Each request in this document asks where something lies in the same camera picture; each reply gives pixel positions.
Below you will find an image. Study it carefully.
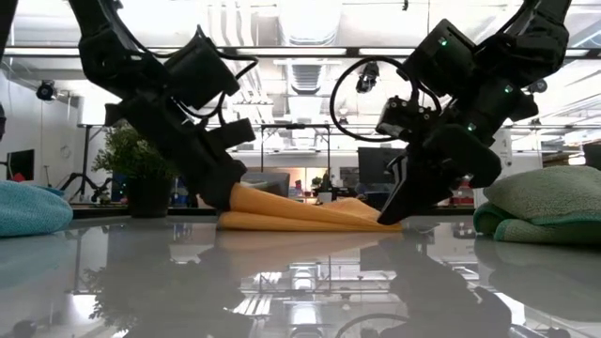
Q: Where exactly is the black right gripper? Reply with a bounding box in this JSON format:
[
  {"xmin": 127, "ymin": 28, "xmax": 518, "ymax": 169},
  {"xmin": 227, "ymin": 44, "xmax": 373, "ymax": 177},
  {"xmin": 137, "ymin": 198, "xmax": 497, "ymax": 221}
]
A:
[{"xmin": 375, "ymin": 77, "xmax": 539, "ymax": 225}]

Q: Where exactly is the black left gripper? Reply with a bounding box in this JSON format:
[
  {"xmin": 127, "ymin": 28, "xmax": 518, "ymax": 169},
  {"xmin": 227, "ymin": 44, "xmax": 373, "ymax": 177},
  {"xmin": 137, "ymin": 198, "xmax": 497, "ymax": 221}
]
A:
[{"xmin": 103, "ymin": 96, "xmax": 257, "ymax": 211}]

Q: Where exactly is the orange microfiber towel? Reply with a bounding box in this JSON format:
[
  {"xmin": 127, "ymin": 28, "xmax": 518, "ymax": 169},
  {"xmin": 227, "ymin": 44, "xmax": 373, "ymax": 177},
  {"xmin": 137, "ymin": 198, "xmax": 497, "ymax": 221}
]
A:
[{"xmin": 216, "ymin": 181, "xmax": 404, "ymax": 232}]

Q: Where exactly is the green microfiber towel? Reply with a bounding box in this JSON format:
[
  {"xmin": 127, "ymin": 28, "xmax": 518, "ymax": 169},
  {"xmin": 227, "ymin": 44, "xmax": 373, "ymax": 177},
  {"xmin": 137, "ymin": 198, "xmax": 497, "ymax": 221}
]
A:
[{"xmin": 472, "ymin": 164, "xmax": 601, "ymax": 245}]

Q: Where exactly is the blue microfiber towel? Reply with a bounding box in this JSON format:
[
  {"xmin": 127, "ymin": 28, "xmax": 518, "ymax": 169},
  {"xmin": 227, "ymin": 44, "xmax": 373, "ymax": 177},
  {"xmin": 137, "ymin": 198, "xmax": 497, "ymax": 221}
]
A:
[{"xmin": 0, "ymin": 180, "xmax": 74, "ymax": 238}]

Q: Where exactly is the red shelf unit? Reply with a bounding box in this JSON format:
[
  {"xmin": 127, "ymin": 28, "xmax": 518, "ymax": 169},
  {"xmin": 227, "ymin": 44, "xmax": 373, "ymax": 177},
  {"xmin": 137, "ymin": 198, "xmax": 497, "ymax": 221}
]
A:
[{"xmin": 448, "ymin": 180, "xmax": 474, "ymax": 207}]

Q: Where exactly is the white pillar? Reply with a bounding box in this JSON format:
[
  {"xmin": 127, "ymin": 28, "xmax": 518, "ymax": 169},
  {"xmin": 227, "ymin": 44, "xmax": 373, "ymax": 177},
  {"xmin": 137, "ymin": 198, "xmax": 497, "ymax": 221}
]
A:
[{"xmin": 471, "ymin": 129, "xmax": 513, "ymax": 207}]

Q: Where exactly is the large black monitor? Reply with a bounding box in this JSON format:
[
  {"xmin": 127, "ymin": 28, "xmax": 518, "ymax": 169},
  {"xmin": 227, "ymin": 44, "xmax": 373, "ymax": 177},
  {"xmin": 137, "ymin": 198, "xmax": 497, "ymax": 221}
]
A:
[{"xmin": 357, "ymin": 146, "xmax": 405, "ymax": 185}]

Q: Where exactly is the small green potted plant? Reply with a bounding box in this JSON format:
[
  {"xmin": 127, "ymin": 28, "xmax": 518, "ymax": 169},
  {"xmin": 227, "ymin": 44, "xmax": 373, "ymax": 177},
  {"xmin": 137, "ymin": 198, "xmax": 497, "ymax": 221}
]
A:
[{"xmin": 91, "ymin": 119, "xmax": 182, "ymax": 218}]

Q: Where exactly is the black tripod stand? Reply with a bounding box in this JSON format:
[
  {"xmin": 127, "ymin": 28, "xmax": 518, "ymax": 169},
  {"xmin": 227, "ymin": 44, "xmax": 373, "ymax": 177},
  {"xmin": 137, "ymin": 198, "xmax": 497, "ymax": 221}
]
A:
[{"xmin": 58, "ymin": 122, "xmax": 118, "ymax": 193}]

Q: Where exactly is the white box lamp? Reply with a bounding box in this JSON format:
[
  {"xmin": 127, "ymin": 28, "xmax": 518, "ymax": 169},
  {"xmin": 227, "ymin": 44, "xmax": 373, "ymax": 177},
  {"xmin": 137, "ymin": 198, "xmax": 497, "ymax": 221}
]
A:
[{"xmin": 77, "ymin": 96, "xmax": 118, "ymax": 126}]

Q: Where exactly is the dark framed screen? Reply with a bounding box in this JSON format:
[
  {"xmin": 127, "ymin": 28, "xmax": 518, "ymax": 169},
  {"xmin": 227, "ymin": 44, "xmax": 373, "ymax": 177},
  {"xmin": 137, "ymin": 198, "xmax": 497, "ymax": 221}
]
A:
[{"xmin": 583, "ymin": 143, "xmax": 601, "ymax": 171}]

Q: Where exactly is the black bar with light strips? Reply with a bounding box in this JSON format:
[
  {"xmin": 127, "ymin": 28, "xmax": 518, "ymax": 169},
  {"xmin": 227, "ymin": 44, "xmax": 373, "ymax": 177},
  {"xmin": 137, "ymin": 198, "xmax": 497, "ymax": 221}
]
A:
[{"xmin": 4, "ymin": 45, "xmax": 601, "ymax": 60}]

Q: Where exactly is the small black monitor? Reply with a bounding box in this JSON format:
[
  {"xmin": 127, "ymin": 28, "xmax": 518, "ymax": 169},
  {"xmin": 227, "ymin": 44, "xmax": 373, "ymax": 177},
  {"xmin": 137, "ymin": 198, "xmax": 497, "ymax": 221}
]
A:
[{"xmin": 6, "ymin": 148, "xmax": 36, "ymax": 181}]

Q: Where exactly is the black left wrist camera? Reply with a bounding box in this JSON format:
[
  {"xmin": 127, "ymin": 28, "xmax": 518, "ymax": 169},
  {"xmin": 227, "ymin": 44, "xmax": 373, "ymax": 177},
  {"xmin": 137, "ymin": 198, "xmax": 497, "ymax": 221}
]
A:
[{"xmin": 163, "ymin": 36, "xmax": 241, "ymax": 110}]

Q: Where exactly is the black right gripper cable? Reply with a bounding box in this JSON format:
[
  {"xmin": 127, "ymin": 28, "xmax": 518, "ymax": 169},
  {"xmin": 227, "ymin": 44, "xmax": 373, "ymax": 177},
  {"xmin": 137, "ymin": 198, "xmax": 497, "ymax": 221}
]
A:
[{"xmin": 330, "ymin": 55, "xmax": 442, "ymax": 143}]

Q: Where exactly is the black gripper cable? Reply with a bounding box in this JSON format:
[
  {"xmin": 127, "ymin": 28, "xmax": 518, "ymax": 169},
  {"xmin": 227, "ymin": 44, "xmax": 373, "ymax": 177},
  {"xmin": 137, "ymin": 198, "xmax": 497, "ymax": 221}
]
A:
[
  {"xmin": 330, "ymin": 55, "xmax": 442, "ymax": 143},
  {"xmin": 196, "ymin": 25, "xmax": 259, "ymax": 126}
]

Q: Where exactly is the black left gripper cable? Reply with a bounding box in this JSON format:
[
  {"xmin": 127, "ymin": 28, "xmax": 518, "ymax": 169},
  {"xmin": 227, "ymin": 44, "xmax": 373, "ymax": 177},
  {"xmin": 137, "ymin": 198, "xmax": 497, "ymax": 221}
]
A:
[{"xmin": 196, "ymin": 25, "xmax": 259, "ymax": 126}]

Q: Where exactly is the silver ventilation duct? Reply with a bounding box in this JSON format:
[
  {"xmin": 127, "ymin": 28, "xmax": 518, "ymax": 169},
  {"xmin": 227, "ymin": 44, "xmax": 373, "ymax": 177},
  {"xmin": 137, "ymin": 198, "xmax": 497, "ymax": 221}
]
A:
[{"xmin": 276, "ymin": 0, "xmax": 343, "ymax": 146}]

